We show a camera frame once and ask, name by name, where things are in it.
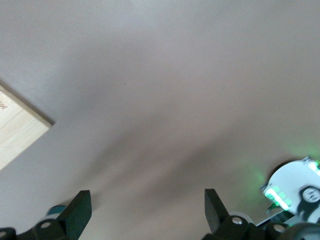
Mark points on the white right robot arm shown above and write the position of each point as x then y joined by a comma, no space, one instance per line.
287,180

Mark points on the dark teal mug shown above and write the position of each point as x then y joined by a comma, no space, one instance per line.
56,210

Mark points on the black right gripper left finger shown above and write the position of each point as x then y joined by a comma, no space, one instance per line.
75,212

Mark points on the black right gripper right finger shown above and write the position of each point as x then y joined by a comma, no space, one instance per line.
216,212

